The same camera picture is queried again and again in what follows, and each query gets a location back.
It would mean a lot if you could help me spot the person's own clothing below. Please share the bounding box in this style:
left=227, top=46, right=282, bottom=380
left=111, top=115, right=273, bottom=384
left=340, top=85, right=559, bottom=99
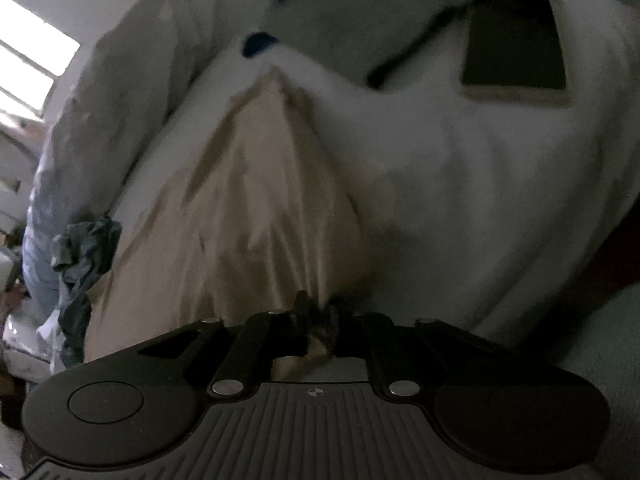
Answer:
left=552, top=287, right=640, bottom=480

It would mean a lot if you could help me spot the beige shirt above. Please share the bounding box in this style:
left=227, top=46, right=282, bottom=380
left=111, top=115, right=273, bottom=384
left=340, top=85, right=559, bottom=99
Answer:
left=85, top=67, right=378, bottom=386

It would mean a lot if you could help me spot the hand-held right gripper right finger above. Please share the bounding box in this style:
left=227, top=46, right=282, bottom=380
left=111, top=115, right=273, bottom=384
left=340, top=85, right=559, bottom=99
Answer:
left=327, top=304, right=503, bottom=401

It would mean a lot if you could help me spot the phone with beige case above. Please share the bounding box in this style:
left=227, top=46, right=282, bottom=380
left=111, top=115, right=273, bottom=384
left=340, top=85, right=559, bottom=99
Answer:
left=459, top=0, right=572, bottom=107

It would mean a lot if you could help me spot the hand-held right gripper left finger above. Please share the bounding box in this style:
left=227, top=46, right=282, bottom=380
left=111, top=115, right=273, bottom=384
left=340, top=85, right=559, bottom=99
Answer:
left=137, top=291, right=313, bottom=401

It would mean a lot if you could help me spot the blue garment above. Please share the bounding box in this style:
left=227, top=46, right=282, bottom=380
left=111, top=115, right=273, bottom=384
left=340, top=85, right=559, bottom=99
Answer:
left=242, top=0, right=346, bottom=58

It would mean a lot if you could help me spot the grey-blue crumpled garment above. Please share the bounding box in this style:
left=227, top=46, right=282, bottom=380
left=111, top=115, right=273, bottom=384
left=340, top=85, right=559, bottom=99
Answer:
left=50, top=215, right=123, bottom=366

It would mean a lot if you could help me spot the olive green garment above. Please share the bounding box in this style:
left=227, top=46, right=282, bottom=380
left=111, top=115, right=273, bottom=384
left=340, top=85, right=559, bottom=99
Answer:
left=260, top=0, right=521, bottom=88

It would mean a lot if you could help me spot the light blue printed quilt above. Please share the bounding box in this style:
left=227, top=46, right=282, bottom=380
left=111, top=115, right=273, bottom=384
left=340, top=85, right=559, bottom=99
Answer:
left=25, top=0, right=261, bottom=306

